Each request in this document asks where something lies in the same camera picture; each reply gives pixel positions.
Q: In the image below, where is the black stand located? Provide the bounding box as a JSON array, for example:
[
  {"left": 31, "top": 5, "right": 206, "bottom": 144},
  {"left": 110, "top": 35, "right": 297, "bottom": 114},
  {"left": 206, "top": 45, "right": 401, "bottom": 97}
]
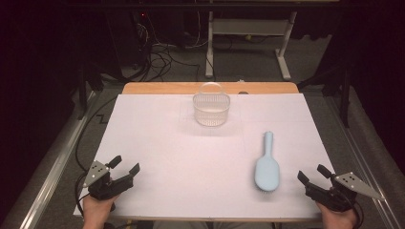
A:
[
  {"left": 297, "top": 61, "right": 355, "bottom": 129},
  {"left": 75, "top": 55, "right": 107, "bottom": 121}
]

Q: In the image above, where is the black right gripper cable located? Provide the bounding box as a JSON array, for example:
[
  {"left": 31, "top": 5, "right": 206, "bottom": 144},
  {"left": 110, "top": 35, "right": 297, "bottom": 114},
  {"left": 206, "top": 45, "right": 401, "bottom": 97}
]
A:
[{"left": 350, "top": 199, "right": 365, "bottom": 229}]

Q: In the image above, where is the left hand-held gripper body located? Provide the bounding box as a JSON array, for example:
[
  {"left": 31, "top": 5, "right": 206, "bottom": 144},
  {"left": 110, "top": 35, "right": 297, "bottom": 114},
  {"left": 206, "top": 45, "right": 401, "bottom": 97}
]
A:
[{"left": 83, "top": 159, "right": 135, "bottom": 201}]

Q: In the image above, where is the wooden table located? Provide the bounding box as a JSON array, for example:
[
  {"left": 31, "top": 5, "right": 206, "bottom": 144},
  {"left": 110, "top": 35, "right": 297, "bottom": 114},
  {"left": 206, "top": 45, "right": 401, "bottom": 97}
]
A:
[{"left": 121, "top": 81, "right": 323, "bottom": 223}]

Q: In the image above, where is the tangle of floor cables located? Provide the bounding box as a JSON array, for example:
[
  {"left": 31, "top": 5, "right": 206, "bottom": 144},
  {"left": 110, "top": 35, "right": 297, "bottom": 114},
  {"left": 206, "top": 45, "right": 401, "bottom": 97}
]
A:
[{"left": 132, "top": 10, "right": 206, "bottom": 83}]

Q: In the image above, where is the aluminium rail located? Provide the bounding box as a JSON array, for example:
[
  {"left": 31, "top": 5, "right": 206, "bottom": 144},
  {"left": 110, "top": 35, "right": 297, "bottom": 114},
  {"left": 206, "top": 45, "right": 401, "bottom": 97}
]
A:
[
  {"left": 324, "top": 94, "right": 405, "bottom": 229},
  {"left": 0, "top": 90, "right": 97, "bottom": 229}
]

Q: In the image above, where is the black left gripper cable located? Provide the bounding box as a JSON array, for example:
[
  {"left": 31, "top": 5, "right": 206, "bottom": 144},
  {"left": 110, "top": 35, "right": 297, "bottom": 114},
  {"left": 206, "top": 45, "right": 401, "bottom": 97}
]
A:
[{"left": 74, "top": 94, "right": 118, "bottom": 218}]

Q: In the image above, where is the clear plastic mesh basket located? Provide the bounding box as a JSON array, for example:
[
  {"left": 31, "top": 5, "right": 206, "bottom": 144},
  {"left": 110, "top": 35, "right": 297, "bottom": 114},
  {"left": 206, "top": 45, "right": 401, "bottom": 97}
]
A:
[{"left": 192, "top": 81, "right": 231, "bottom": 128}]

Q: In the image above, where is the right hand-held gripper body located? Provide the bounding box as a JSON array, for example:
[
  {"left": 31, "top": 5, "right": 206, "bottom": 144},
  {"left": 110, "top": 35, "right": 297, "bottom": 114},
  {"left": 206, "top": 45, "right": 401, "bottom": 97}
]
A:
[{"left": 305, "top": 171, "right": 386, "bottom": 213}]

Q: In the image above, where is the person's right hand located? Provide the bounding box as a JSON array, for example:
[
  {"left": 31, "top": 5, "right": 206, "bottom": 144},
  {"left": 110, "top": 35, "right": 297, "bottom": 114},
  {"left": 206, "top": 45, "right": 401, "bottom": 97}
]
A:
[{"left": 314, "top": 201, "right": 358, "bottom": 229}]

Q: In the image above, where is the white metal desk frame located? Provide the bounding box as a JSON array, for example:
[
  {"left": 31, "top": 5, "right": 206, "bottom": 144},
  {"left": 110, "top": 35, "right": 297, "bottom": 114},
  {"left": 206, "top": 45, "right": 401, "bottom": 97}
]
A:
[{"left": 204, "top": 0, "right": 299, "bottom": 81}]

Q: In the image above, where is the person's left hand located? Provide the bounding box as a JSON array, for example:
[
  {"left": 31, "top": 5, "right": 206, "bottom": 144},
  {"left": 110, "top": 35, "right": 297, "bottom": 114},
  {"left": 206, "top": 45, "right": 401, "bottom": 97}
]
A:
[{"left": 81, "top": 194, "right": 119, "bottom": 229}]

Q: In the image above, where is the white sheet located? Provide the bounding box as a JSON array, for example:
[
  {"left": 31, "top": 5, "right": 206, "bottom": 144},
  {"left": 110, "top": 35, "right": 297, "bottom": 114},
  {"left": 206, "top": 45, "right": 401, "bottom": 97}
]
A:
[{"left": 73, "top": 93, "right": 338, "bottom": 220}]

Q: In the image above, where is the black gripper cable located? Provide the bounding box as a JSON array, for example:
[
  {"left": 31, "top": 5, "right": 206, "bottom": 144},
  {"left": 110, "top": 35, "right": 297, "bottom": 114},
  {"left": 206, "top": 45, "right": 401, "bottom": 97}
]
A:
[
  {"left": 350, "top": 199, "right": 365, "bottom": 229},
  {"left": 74, "top": 94, "right": 118, "bottom": 218}
]

